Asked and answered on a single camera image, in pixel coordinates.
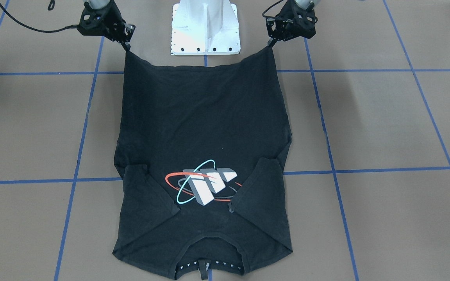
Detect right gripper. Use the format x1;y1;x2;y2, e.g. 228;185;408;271
100;4;136;52

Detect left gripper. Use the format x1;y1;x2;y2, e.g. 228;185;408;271
266;10;300;48

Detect black graphic t-shirt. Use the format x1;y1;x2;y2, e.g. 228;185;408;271
113;47;293;280

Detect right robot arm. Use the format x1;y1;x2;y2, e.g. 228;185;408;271
77;0;136;52

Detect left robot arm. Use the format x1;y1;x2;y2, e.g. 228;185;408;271
261;0;320;48

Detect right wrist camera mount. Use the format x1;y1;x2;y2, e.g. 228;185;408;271
77;7;106;37

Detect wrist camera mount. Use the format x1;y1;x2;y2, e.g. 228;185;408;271
77;7;106;37
283;0;320;39

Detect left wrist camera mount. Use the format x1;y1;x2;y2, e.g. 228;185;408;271
283;0;320;39

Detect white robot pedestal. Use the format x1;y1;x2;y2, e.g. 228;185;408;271
170;0;241;56

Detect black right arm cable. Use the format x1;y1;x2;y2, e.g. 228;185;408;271
0;0;81;33

